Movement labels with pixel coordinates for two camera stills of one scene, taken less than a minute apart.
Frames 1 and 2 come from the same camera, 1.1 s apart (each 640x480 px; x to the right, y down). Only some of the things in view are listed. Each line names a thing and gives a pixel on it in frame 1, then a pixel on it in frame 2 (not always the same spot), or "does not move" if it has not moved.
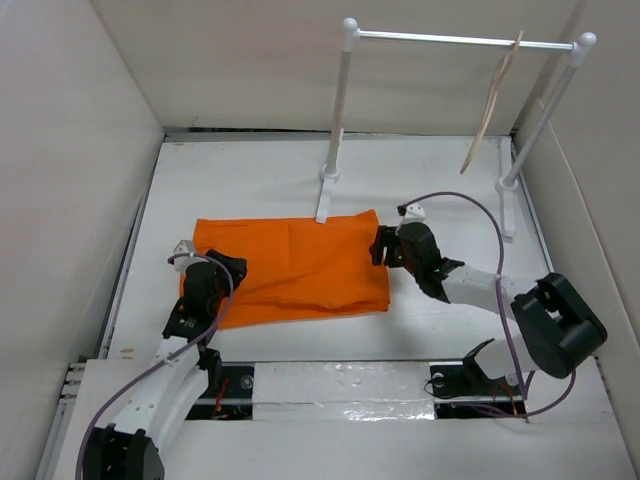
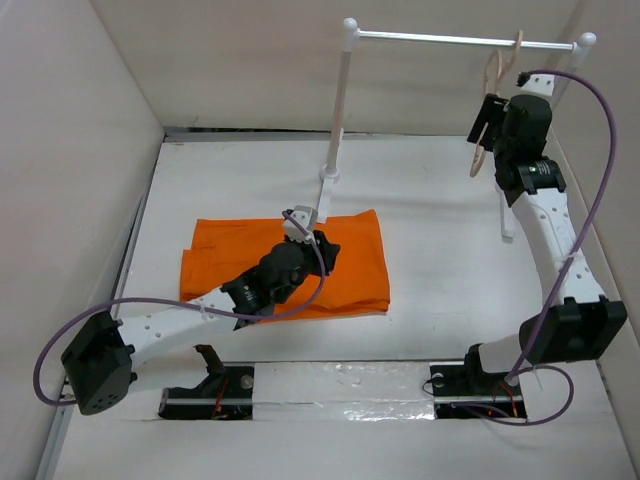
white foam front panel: (370, 420) does not move
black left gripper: (235, 267) to (317, 268)
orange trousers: (297, 267) does not move
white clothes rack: (352, 33) does not move
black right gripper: (386, 237) to (495, 111)
